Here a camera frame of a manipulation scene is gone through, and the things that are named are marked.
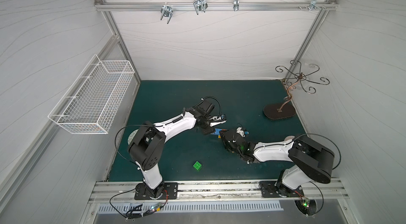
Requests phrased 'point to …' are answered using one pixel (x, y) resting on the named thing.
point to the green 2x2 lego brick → (197, 166)
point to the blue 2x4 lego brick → (217, 132)
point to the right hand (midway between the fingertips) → (217, 133)
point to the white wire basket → (89, 104)
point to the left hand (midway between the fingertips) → (211, 125)
